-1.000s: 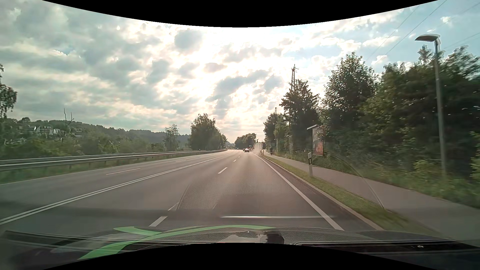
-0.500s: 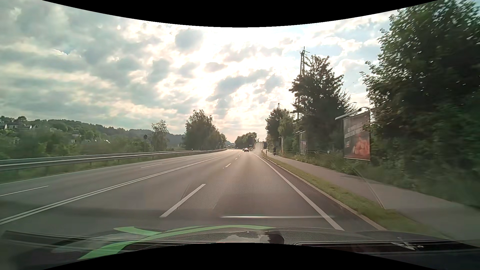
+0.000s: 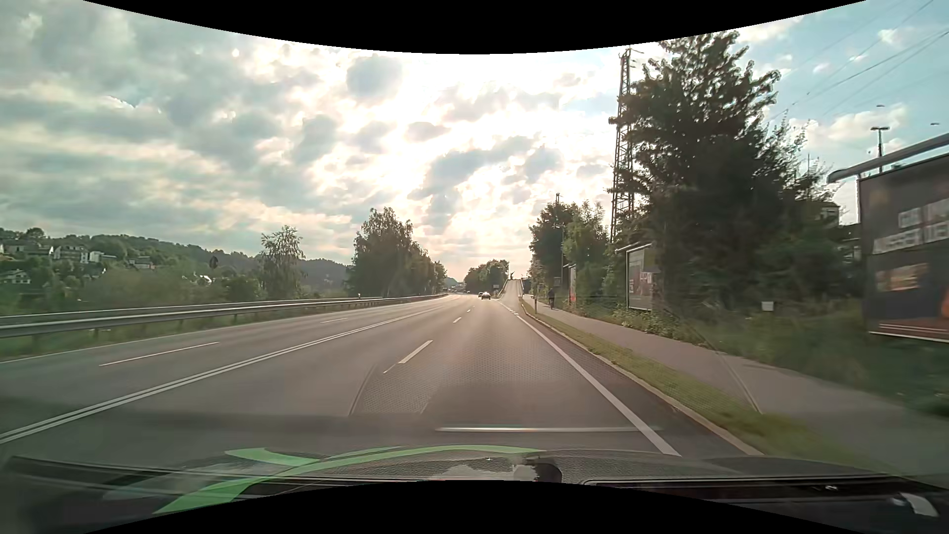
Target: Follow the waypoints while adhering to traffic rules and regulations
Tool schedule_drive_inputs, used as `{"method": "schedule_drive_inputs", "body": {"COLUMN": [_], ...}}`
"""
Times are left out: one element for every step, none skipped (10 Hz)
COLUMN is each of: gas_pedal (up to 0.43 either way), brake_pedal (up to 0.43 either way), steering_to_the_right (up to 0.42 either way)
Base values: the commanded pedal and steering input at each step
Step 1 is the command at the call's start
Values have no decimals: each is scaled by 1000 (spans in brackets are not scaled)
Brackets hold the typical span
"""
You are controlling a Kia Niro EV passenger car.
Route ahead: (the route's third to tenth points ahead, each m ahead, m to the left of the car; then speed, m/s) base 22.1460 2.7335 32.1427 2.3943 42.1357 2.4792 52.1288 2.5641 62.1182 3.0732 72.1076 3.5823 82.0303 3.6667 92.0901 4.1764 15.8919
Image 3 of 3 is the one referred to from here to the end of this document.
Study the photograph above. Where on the large dark leafy tree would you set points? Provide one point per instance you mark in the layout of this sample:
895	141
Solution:
712	170

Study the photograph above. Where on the large dark billboard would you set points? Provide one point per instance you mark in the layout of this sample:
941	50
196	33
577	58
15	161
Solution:
906	248

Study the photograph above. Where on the houses on wooded hillside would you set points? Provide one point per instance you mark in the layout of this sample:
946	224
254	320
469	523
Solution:
74	256

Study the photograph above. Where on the road markings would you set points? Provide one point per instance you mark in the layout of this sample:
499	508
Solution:
593	381

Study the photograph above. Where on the overgrown grass bank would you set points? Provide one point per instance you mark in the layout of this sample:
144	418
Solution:
815	337

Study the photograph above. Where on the billboard with grey frame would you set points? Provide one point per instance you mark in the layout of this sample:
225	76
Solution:
639	278

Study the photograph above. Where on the roadside trees beside footpath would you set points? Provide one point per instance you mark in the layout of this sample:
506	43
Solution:
571	245

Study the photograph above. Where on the narrow grass verge strip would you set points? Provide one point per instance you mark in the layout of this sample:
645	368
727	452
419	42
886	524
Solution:
689	391

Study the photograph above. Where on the car's own bonnet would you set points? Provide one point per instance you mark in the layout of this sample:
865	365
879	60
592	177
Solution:
415	467

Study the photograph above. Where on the small billboard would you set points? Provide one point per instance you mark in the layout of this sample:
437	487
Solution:
572	284

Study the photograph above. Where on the grey paved footpath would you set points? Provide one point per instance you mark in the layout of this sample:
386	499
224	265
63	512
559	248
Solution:
741	371

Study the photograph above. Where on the slender birch tree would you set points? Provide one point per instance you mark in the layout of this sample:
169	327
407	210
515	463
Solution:
282	261

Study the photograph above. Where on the grey asphalt road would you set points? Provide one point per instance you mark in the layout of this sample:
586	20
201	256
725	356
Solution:
474	356

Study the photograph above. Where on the distant clump of trees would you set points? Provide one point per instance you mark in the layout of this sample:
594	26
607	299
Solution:
487	276

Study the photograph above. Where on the group of tall trees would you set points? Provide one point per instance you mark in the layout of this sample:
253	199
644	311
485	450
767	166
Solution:
389	256

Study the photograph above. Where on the lamp post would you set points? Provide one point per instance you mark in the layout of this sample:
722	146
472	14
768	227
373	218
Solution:
880	145

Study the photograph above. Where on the steel lattice pylon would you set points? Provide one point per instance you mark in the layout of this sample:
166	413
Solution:
623	148

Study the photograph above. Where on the green bushes behind guard rail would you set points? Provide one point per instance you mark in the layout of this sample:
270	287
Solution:
133	289

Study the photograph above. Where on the round road sign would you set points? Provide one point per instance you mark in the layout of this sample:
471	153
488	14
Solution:
213	262

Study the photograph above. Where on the grey metal guard rail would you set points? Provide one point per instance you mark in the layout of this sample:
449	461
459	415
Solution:
148	315

